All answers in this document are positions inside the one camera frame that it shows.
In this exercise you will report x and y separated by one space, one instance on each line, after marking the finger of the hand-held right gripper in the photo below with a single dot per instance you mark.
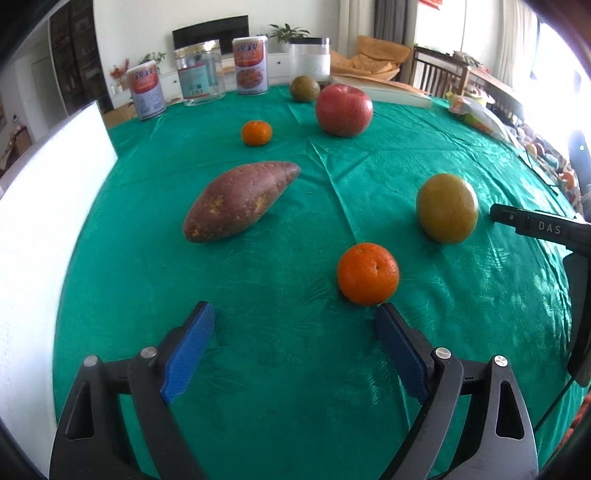
545 226

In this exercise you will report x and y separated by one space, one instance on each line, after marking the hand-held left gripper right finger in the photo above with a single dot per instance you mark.
401 350

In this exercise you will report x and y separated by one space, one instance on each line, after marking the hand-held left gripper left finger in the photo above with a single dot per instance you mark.
189 350

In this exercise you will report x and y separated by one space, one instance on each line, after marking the large tangerine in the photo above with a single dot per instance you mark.
368 274

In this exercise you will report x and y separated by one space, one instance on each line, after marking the yellow-green round citrus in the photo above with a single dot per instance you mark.
447 208

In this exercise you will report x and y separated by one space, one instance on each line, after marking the white board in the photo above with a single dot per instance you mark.
41 207

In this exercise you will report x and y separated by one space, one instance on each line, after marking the white snack bag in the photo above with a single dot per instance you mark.
480 113

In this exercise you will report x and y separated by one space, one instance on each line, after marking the green tablecloth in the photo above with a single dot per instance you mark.
277 230

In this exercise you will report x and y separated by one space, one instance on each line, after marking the long purple sweet potato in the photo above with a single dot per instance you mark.
240 201

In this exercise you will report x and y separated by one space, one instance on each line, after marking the wooden slatted chair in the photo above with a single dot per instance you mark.
434 69

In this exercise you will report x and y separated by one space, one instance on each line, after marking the flat white book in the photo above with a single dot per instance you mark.
388 91

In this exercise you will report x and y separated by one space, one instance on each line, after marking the small tangerine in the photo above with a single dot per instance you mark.
256 133

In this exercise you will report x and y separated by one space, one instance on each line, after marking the red apple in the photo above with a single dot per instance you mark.
344 110

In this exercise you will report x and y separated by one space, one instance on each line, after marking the orange lounge chair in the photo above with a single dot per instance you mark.
374 57

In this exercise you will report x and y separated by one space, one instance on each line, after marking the brown cardboard box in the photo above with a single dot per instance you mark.
117 115

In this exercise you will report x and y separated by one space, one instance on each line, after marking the grey curtain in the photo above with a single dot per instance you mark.
395 18

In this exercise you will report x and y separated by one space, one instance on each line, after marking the short pink label can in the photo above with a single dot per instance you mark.
147 92

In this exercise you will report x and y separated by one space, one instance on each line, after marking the small green-brown citrus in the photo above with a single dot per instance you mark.
304 88

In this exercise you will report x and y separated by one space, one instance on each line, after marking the clear plastic jar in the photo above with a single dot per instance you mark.
200 74

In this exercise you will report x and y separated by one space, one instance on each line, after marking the red flower arrangement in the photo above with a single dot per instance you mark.
119 74

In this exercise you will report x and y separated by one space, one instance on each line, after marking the white canister dark lid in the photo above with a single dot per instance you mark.
309 60

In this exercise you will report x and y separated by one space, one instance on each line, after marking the tall pink label can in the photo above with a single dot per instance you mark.
250 65

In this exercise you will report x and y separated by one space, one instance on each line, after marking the green plant white vase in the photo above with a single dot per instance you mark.
152 59

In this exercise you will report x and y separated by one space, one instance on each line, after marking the white television cabinet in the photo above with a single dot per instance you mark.
278 67

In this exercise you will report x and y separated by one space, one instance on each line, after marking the dark tall cabinet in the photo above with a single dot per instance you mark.
76 50

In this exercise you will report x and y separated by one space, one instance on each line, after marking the large leafy potted plant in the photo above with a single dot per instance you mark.
288 32

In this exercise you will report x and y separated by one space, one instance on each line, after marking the black television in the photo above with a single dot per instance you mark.
210 30

